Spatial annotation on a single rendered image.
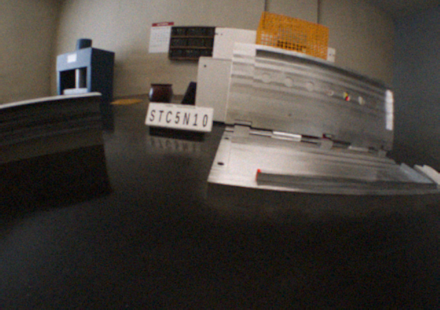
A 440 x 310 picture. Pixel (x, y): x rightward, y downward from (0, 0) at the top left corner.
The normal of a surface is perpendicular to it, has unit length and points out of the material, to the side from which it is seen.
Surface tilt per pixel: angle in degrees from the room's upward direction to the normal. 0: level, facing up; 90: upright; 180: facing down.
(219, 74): 90
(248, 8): 90
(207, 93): 90
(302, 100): 74
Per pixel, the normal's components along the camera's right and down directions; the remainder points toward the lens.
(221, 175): 0.10, -0.94
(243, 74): -0.07, 0.05
